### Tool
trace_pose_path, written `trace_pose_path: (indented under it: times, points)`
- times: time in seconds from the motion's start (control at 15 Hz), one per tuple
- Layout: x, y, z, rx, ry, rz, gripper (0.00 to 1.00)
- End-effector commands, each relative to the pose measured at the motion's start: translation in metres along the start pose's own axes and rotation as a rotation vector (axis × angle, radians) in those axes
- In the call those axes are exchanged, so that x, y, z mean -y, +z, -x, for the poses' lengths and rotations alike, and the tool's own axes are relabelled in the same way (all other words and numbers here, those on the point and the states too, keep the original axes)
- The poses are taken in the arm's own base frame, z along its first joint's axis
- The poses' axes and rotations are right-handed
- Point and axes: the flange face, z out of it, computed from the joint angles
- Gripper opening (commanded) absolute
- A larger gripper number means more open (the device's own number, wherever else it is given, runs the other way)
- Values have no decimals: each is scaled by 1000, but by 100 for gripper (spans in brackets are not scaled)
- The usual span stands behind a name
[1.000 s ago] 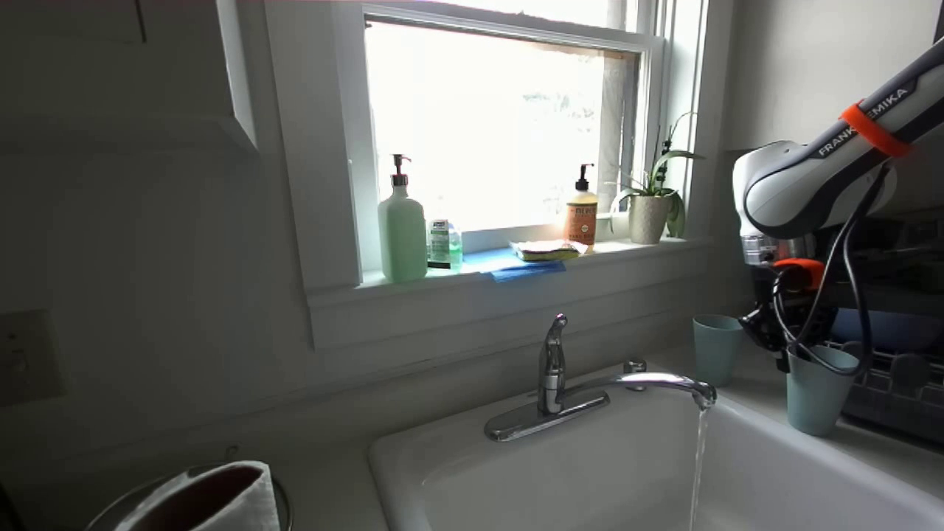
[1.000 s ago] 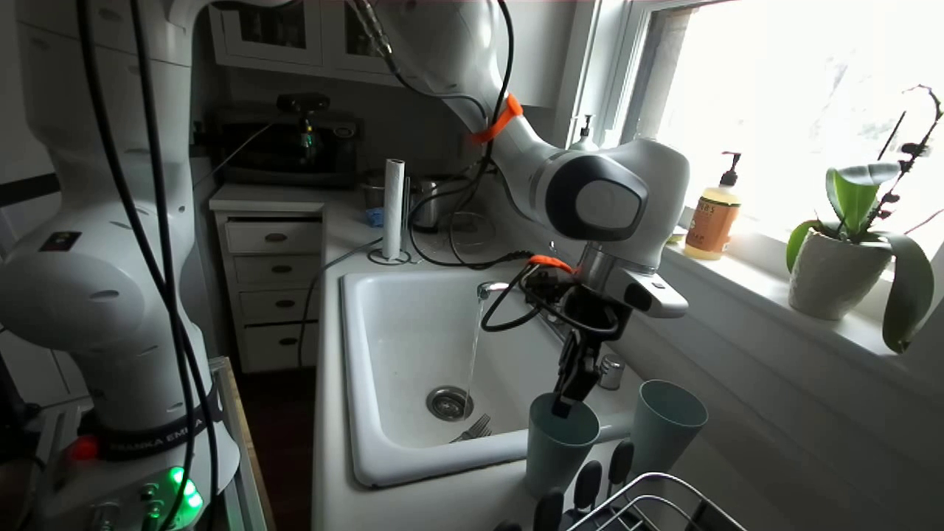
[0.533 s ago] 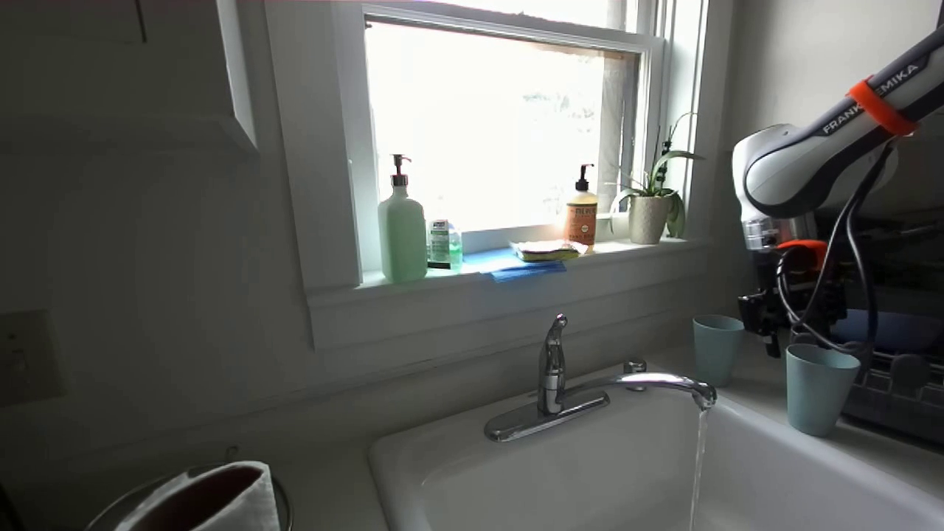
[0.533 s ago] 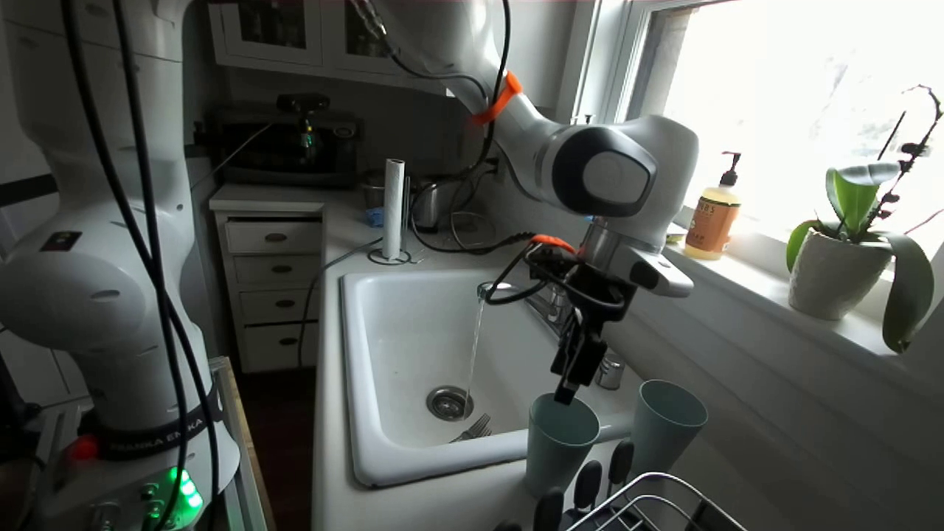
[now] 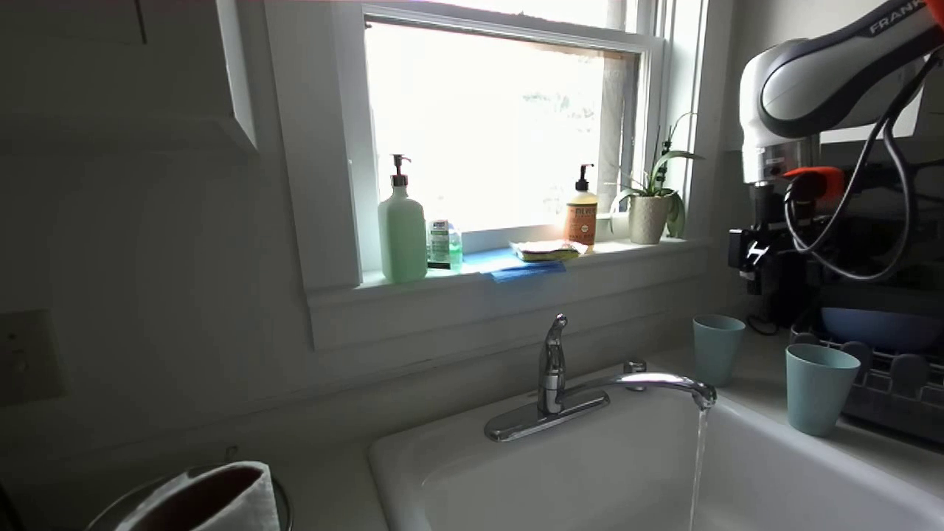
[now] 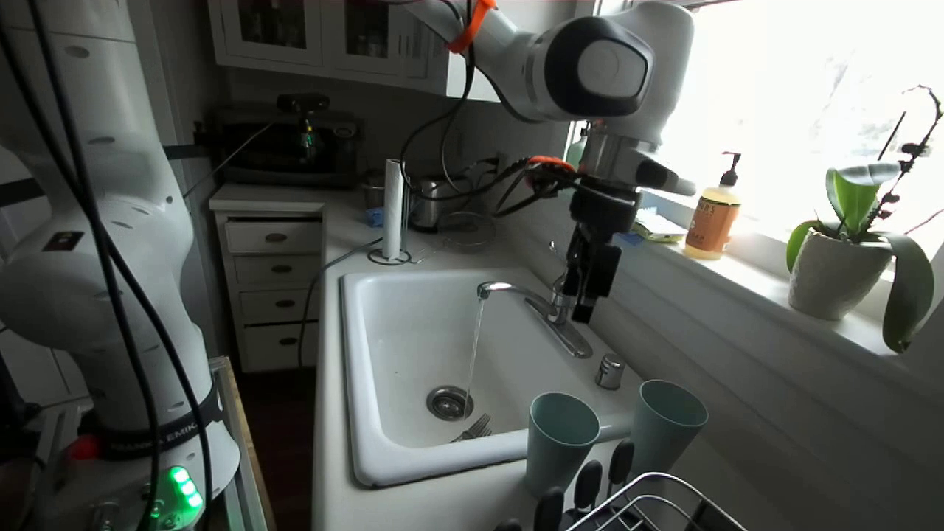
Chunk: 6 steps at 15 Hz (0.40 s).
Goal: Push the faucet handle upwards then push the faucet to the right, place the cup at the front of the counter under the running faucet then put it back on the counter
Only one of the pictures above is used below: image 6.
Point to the orchid in white pot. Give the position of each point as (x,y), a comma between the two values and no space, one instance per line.
(837,275)

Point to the metal canister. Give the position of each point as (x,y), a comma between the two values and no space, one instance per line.
(427,204)

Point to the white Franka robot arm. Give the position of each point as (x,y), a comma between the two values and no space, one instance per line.
(78,275)

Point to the white glass door cabinet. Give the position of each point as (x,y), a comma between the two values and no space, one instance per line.
(297,41)

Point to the green indicator light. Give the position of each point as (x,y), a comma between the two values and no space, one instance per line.
(179,492)

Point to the red stop button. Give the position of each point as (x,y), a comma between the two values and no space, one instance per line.
(84,446)

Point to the teal plastic cup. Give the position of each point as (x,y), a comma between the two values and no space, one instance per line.
(563,445)
(669,433)

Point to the chrome sink sprayer cap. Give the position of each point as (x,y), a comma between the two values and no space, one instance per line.
(609,374)

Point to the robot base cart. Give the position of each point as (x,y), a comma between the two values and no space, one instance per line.
(60,498)

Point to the metal sink drain strainer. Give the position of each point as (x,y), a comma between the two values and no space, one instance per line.
(449,404)

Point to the silver fork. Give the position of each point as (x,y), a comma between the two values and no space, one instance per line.
(473,430)

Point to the white drawer unit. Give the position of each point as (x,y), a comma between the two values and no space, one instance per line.
(269,286)

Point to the paper towel roll on holder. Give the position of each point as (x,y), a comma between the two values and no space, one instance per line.
(393,209)

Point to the white ceramic sink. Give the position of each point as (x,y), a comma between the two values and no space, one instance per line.
(393,374)

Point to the white framed window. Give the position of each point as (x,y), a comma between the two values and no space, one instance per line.
(808,98)

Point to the amber soap pump bottle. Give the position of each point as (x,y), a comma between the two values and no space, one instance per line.
(712,224)

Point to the dark dish drying rack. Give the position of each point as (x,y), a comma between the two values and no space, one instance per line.
(587,488)

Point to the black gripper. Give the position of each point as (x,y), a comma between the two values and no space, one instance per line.
(604,213)

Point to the black camera on stand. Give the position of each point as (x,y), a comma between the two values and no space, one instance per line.
(305,123)

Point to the chrome sink faucet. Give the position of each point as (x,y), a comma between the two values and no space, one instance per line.
(507,291)

